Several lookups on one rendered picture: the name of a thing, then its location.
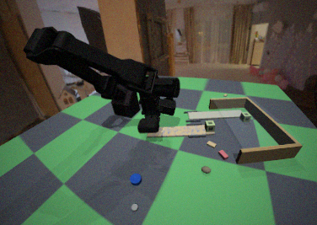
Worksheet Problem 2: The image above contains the blue disc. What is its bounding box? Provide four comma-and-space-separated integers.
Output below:
130, 174, 142, 186

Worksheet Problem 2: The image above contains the pale green letter cube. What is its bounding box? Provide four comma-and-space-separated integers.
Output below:
205, 121, 215, 132

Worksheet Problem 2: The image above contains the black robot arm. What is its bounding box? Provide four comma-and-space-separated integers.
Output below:
23, 26, 180, 115

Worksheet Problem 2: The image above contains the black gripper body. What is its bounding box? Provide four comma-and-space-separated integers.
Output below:
137, 95, 159, 134

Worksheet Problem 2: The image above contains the small red block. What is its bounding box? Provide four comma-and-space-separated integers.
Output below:
218, 150, 228, 160

